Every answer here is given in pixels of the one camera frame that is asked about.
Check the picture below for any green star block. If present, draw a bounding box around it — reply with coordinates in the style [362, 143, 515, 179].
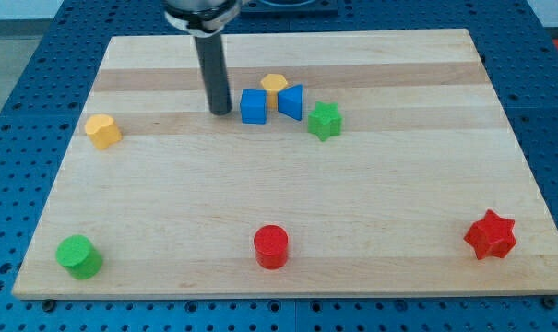
[307, 101, 342, 141]

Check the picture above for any yellow hexagon block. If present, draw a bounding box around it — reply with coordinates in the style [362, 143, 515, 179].
[260, 74, 289, 109]

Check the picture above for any yellow heart block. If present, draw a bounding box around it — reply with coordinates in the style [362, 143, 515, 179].
[84, 114, 123, 150]

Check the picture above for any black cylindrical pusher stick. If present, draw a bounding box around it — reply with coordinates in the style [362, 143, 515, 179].
[195, 33, 232, 115]

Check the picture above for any green cylinder block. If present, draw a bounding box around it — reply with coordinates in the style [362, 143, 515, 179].
[55, 234, 103, 279]

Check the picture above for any blue perforated table mat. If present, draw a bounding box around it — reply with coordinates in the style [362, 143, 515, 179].
[0, 0, 558, 331]

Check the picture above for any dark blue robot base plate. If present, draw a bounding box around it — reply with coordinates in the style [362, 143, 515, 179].
[241, 0, 338, 18]

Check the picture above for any blue cube block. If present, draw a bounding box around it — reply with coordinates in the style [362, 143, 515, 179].
[240, 89, 267, 125]

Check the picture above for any red star block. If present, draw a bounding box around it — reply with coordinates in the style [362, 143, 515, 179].
[464, 209, 517, 260]

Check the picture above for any red cylinder block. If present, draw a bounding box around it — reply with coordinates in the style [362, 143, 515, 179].
[253, 225, 289, 269]

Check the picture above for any wooden board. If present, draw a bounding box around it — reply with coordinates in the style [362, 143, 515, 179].
[12, 29, 558, 300]

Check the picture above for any blue triangle block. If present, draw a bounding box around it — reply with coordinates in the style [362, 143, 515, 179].
[278, 85, 303, 121]

